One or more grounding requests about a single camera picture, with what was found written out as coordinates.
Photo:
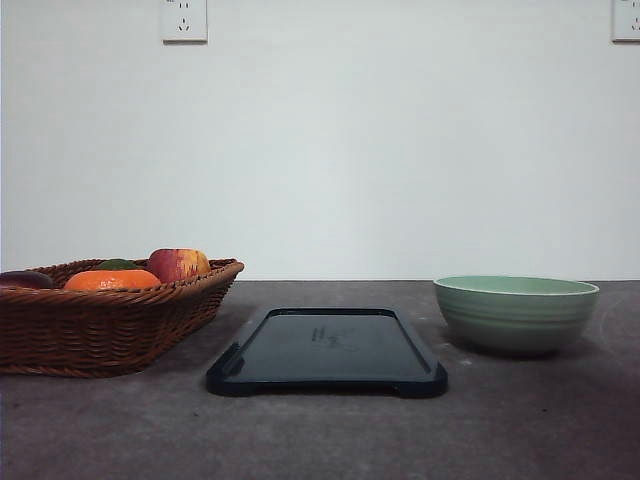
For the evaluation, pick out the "white wall socket right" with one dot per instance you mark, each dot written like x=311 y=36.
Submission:
x=623 y=24

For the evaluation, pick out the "white wall socket left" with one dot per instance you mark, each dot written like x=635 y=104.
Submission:
x=184 y=23

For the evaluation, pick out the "black rectangular tray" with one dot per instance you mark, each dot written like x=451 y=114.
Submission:
x=328 y=350

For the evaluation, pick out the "red yellow apple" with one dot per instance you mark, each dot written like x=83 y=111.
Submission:
x=178 y=263

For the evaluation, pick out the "dark purple fruit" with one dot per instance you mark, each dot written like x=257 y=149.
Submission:
x=26 y=280

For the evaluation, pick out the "green avocado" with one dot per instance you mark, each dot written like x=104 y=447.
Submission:
x=116 y=264

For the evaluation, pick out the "brown wicker basket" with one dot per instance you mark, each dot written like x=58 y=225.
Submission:
x=105 y=333

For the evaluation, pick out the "white wall socket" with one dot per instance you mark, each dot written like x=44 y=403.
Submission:
x=184 y=23
x=623 y=24

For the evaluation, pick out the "green ceramic bowl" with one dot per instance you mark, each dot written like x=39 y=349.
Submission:
x=518 y=314

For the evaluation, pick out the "orange tangerine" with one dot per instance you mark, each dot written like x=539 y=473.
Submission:
x=112 y=280

